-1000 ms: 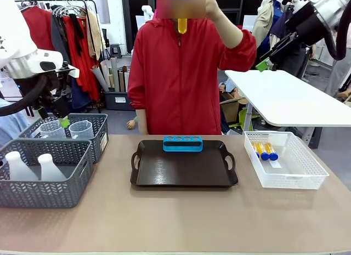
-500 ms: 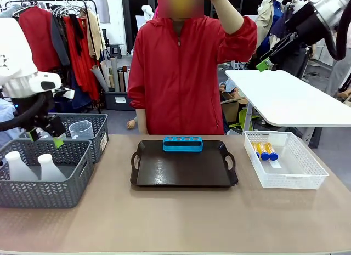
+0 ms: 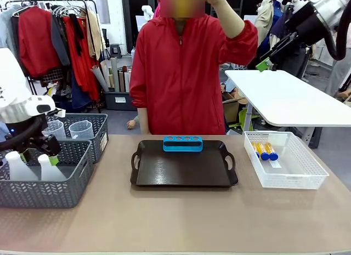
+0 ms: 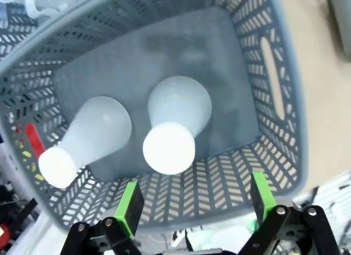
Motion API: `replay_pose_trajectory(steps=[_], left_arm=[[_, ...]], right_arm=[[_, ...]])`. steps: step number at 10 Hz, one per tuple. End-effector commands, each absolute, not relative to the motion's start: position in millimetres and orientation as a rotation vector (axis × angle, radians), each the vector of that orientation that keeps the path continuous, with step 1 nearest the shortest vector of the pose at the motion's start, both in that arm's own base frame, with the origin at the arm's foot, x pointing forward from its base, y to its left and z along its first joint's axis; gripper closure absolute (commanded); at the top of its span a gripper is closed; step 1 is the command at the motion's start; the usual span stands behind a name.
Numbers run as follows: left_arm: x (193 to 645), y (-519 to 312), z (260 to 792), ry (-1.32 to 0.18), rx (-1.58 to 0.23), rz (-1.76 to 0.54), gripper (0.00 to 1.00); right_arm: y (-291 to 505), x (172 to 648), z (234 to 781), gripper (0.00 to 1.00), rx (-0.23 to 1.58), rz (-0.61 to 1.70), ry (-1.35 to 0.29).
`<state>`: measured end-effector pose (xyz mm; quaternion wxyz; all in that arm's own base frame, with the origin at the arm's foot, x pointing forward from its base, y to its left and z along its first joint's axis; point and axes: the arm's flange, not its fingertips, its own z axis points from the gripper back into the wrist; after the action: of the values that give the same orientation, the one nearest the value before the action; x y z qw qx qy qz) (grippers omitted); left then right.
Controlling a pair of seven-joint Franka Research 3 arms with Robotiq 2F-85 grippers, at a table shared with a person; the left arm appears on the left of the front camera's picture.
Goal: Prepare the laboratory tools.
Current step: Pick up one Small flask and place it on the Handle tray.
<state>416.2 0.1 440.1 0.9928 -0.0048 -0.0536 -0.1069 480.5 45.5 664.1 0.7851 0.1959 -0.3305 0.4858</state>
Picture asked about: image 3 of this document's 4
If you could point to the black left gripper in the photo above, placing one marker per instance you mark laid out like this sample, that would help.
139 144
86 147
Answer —
45 144

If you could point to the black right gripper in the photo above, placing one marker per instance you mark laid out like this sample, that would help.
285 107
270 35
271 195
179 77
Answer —
307 24

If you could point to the white plastic conical flask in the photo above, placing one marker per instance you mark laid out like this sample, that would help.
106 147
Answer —
50 171
19 170

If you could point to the clear plastic measuring beaker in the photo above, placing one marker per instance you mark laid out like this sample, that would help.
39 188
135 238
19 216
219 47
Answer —
81 130
56 130

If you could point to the orange tube blue cap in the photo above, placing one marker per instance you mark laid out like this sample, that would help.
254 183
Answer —
262 150
270 149
255 148

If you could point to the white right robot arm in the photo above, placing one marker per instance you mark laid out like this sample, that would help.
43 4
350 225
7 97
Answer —
329 5

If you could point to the person's left forearm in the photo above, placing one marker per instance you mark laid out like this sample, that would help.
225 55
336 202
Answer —
227 19

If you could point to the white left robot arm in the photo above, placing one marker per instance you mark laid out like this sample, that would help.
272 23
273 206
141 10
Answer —
11 82

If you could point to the person's right forearm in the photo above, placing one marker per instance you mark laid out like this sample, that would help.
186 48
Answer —
143 120

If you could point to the pale hand behind table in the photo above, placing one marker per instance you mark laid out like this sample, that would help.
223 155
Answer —
131 124

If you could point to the grey basket holding flasks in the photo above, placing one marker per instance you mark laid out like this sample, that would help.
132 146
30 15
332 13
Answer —
41 194

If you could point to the white side table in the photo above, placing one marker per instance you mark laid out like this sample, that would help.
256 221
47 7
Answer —
288 96

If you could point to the seated person blue top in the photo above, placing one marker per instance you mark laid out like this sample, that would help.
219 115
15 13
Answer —
229 86

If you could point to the grey basket holding beakers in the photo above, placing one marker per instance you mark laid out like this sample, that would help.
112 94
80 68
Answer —
97 129

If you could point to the person in grey clothes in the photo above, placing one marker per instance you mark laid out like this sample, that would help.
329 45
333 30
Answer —
340 74

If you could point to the cardboard box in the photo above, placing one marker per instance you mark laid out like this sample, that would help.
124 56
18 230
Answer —
231 109

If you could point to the hanging blue denim garment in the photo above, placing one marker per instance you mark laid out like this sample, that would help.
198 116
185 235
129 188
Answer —
78 96

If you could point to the large white basket label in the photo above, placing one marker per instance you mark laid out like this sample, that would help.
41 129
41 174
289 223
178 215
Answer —
277 139

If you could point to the grey storage bin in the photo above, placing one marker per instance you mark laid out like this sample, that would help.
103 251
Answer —
120 105

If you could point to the grey paper roll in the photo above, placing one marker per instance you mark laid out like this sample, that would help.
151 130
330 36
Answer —
100 79

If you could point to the hanging red dress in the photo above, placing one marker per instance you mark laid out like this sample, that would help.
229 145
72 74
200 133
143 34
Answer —
82 68

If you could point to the person's red jacket torso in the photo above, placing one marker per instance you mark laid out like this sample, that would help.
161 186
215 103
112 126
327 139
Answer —
178 87

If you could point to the person's blurred head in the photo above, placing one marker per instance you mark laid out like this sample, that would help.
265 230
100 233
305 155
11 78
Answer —
181 5

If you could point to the beige paper roll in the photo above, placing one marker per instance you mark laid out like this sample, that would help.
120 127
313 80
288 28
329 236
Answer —
107 71

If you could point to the brown paper roll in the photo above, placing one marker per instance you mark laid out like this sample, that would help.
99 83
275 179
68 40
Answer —
121 82

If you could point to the small white sticker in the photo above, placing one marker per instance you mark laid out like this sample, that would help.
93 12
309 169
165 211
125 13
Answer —
275 164

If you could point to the short white paper roll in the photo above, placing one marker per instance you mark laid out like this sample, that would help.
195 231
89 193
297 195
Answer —
127 82

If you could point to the tall white paper roll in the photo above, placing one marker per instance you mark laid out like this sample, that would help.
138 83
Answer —
114 68

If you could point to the hanging red jacket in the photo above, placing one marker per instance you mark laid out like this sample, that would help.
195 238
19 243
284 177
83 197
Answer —
35 41

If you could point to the hanging dark grey jacket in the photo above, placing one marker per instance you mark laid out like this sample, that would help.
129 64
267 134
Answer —
59 41

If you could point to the person in pink hood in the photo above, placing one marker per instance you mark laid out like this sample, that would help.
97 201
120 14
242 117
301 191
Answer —
157 12

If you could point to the white perforated plastic basket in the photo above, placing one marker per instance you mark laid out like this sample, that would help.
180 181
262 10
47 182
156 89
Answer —
301 181

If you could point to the small black stool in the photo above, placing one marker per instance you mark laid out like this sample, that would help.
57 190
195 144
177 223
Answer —
115 50

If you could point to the blue test tube rack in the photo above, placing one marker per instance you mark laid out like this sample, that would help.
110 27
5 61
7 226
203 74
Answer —
181 147

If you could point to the background white robot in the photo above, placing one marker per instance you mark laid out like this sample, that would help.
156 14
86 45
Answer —
148 11

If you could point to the hanging light grey garment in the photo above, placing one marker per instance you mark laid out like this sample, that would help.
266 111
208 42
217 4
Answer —
6 27

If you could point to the hanging black scarf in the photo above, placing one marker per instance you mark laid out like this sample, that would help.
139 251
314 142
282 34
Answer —
75 27

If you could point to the hanging beige garment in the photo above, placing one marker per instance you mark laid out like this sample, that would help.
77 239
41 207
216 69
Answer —
94 33

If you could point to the dark brown serving tray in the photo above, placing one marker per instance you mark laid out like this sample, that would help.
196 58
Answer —
183 170

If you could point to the black clothes rack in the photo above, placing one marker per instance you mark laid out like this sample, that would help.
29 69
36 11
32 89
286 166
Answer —
55 0

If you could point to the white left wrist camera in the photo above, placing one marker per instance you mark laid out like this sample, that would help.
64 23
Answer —
44 108

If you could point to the lime green frame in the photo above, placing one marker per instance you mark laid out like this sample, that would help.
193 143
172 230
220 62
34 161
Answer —
239 119

